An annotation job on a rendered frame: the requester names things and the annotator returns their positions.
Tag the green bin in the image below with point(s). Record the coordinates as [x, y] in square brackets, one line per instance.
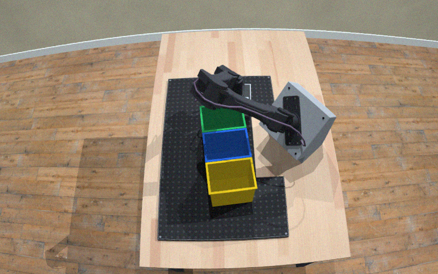
[221, 119]

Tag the yellow open-top bin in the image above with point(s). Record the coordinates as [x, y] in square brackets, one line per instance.
[227, 177]

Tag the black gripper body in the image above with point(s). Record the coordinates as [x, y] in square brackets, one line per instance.
[241, 91]

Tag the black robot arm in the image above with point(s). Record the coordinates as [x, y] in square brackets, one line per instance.
[213, 90]

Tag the blue open tray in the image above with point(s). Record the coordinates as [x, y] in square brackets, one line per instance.
[226, 145]

